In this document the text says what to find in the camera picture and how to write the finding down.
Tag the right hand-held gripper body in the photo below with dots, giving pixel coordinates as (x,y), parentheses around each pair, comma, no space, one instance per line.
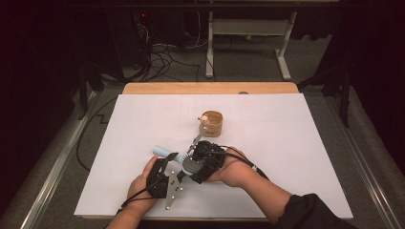
(215,159)

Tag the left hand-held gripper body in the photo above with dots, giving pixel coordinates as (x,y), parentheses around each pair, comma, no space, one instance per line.
(157,183)

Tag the light blue hairbrush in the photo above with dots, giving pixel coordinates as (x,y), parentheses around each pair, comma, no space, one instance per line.
(160,152)

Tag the tan pot with bear figure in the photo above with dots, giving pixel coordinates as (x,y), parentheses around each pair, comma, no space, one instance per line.
(216,128)

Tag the person's left hand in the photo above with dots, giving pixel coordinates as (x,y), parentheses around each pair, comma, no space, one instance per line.
(138,187)

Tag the person's right hand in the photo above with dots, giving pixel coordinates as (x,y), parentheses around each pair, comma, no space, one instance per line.
(235,171)

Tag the white table mat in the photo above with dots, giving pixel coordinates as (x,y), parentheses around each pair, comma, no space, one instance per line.
(270,143)

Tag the black stand leg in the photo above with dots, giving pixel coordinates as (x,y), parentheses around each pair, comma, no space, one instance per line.
(344,95)
(83,92)

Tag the black sleeve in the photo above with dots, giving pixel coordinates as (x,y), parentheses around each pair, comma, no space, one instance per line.
(315,213)

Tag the small green ball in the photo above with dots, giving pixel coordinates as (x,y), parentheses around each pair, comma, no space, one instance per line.
(248,37)

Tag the black computer tower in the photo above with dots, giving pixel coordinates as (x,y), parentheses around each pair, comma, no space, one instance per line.
(127,38)

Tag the aluminium floor rail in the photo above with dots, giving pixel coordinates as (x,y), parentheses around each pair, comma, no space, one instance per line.
(369,178)
(51,178)

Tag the white metal desk frame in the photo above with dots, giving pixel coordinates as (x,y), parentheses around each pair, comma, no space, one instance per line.
(248,27)

